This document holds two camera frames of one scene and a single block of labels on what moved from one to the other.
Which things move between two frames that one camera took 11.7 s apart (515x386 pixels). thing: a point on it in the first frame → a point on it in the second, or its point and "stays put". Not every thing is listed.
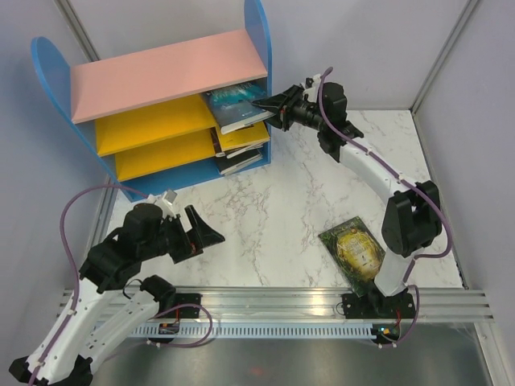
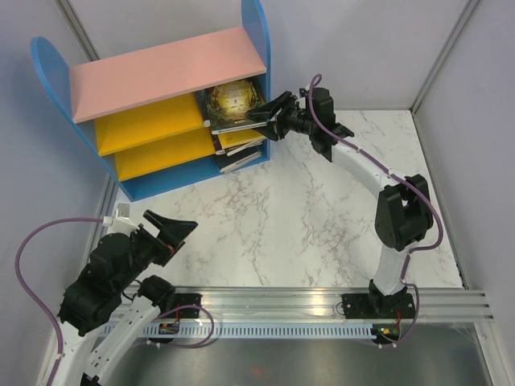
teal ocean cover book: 233,107 → 201,97
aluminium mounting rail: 326,305 stays put
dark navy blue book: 226,165 stays put
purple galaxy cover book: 215,140 stays put
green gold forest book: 356,252 → 227,105
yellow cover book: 247,135 stays put
